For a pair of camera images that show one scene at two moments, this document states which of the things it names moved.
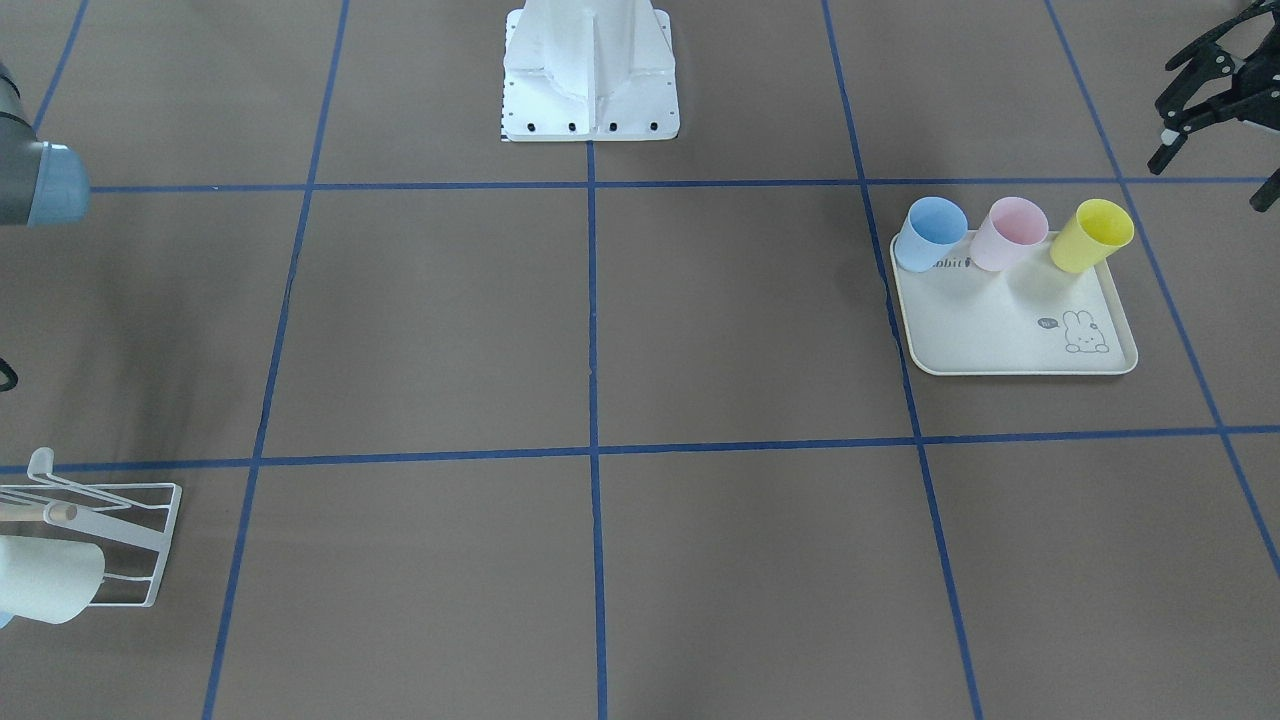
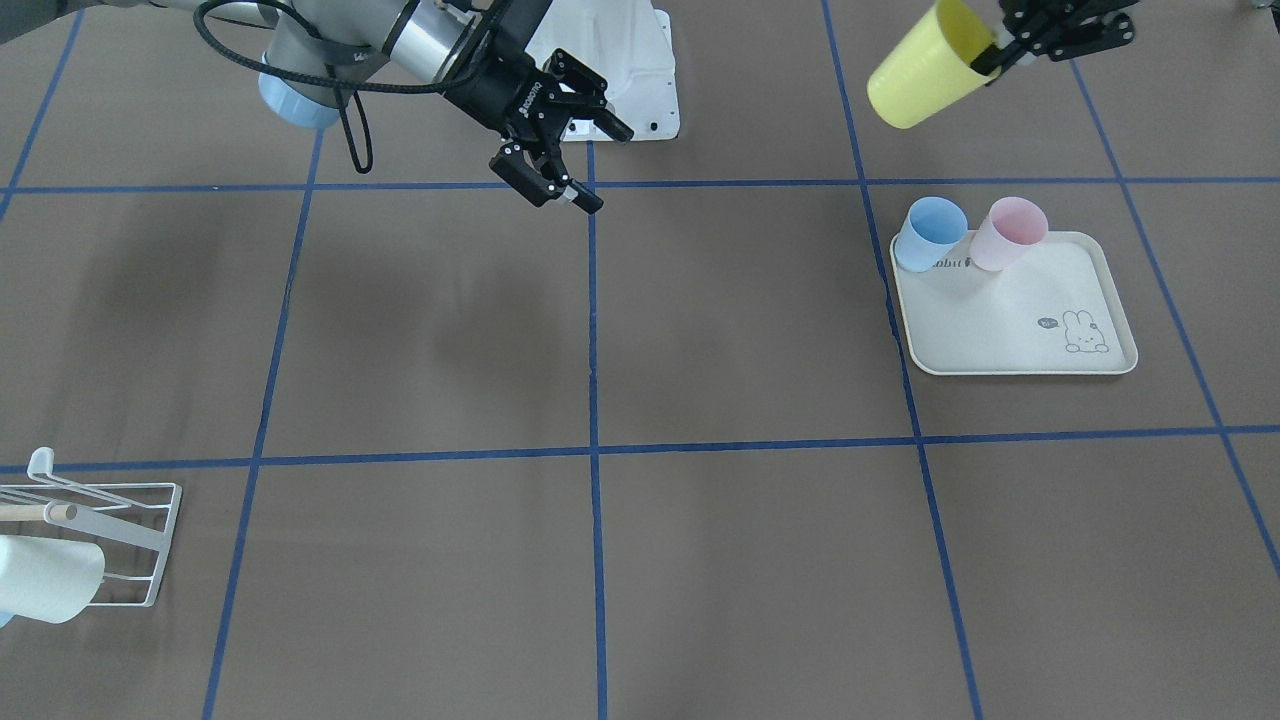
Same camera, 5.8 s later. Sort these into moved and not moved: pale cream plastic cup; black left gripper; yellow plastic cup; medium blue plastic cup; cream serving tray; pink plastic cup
Moved: yellow plastic cup; black left gripper
Not moved: cream serving tray; medium blue plastic cup; pale cream plastic cup; pink plastic cup
